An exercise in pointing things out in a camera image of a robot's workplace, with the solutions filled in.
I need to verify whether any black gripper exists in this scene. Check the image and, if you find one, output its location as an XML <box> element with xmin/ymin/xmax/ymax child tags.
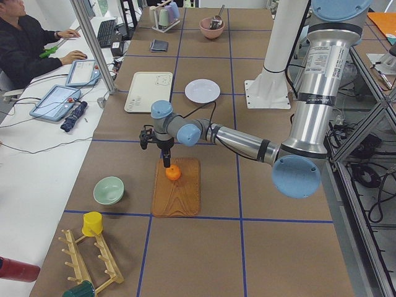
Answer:
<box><xmin>157</xmin><ymin>139</ymin><xmax>174</xmax><ymax>168</ymax></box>

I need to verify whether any orange fruit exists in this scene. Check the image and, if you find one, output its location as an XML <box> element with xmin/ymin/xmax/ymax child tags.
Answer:
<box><xmin>165</xmin><ymin>164</ymin><xmax>181</xmax><ymax>181</ymax></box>

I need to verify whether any cream bear tray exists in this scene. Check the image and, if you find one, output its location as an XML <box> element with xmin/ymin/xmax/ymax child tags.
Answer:
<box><xmin>124</xmin><ymin>72</ymin><xmax>173</xmax><ymax>113</ymax></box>

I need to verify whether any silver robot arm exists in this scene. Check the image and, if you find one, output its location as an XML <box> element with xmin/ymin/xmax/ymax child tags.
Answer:
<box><xmin>140</xmin><ymin>1</ymin><xmax>371</xmax><ymax>199</ymax></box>

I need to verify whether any wooden cutting board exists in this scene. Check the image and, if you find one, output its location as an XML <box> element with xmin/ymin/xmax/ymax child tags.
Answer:
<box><xmin>151</xmin><ymin>158</ymin><xmax>200</xmax><ymax>218</ymax></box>

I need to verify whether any white round plate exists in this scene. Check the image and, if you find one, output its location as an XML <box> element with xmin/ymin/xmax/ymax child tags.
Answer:
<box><xmin>184</xmin><ymin>79</ymin><xmax>220</xmax><ymax>103</ymax></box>

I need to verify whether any green ceramic bowl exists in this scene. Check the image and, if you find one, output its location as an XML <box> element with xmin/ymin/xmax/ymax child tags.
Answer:
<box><xmin>93</xmin><ymin>176</ymin><xmax>124</xmax><ymax>205</ymax></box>

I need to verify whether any small metal cup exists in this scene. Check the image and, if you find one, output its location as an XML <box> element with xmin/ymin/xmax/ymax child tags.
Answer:
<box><xmin>97</xmin><ymin>97</ymin><xmax>106</xmax><ymax>108</ymax></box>

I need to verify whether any folded dark blue umbrella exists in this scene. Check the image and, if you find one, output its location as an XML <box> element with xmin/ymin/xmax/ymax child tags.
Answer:
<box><xmin>61</xmin><ymin>101</ymin><xmax>88</xmax><ymax>132</ymax></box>

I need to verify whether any grey folded cloth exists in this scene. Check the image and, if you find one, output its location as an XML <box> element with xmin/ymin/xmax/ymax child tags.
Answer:
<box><xmin>149</xmin><ymin>39</ymin><xmax>168</xmax><ymax>53</ymax></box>

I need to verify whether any yellow cup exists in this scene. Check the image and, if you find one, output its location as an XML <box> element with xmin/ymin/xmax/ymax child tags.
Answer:
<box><xmin>82</xmin><ymin>212</ymin><xmax>103</xmax><ymax>237</ymax></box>

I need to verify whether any upper teach pendant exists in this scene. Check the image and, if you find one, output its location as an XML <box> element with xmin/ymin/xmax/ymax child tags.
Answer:
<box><xmin>65</xmin><ymin>59</ymin><xmax>101</xmax><ymax>87</ymax></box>

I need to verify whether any teach pendant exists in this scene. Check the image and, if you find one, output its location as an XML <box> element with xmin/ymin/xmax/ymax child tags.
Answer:
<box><xmin>29</xmin><ymin>85</ymin><xmax>81</xmax><ymax>122</ymax></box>
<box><xmin>65</xmin><ymin>59</ymin><xmax>101</xmax><ymax>87</ymax></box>

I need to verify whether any lower teach pendant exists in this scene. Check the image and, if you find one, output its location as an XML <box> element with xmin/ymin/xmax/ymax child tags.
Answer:
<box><xmin>29</xmin><ymin>85</ymin><xmax>81</xmax><ymax>122</ymax></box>

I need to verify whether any black keyboard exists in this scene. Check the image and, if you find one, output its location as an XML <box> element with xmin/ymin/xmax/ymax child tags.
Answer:
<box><xmin>97</xmin><ymin>19</ymin><xmax>117</xmax><ymax>48</ymax></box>

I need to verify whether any green pastel cup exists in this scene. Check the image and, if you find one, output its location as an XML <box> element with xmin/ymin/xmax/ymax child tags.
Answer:
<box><xmin>158</xmin><ymin>9</ymin><xmax>169</xmax><ymax>28</ymax></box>

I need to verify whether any pink bowl with ice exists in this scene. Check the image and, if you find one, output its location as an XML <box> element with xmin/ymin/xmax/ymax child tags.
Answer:
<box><xmin>199</xmin><ymin>17</ymin><xmax>225</xmax><ymax>40</ymax></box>

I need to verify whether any purple pastel cup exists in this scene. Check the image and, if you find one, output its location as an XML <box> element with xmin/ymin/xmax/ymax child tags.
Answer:
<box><xmin>164</xmin><ymin>5</ymin><xmax>175</xmax><ymax>23</ymax></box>

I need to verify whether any metal scoop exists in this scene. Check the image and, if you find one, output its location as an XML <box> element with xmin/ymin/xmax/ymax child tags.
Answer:
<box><xmin>209</xmin><ymin>4</ymin><xmax>225</xmax><ymax>30</ymax></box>

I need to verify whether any blue pastel cup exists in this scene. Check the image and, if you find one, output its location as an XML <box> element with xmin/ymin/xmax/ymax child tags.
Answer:
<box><xmin>170</xmin><ymin>2</ymin><xmax>180</xmax><ymax>19</ymax></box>

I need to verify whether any wooden cup rack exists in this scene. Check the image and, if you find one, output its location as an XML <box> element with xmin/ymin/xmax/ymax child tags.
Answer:
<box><xmin>58</xmin><ymin>229</ymin><xmax>124</xmax><ymax>296</ymax></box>

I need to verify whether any dark green cup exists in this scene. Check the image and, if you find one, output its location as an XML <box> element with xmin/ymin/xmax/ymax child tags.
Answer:
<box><xmin>62</xmin><ymin>280</ymin><xmax>96</xmax><ymax>297</ymax></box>

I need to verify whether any seated person in black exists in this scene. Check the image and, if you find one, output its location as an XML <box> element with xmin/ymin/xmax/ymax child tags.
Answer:
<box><xmin>1</xmin><ymin>1</ymin><xmax>87</xmax><ymax>89</ymax></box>

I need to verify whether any red bottle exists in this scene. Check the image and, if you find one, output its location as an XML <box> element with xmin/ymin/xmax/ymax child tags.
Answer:
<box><xmin>1</xmin><ymin>257</ymin><xmax>40</xmax><ymax>282</ymax></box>

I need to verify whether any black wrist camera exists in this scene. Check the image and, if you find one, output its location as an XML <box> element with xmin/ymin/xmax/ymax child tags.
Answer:
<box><xmin>139</xmin><ymin>124</ymin><xmax>153</xmax><ymax>150</ymax></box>

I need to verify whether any white wire cup rack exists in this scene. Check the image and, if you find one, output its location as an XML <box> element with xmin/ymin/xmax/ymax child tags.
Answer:
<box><xmin>149</xmin><ymin>0</ymin><xmax>180</xmax><ymax>33</ymax></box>

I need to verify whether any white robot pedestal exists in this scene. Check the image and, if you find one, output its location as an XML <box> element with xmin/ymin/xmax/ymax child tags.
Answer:
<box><xmin>245</xmin><ymin>0</ymin><xmax>309</xmax><ymax>110</ymax></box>

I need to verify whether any aluminium frame post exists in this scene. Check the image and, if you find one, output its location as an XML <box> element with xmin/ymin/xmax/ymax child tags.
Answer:
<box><xmin>70</xmin><ymin>0</ymin><xmax>116</xmax><ymax>95</ymax></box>

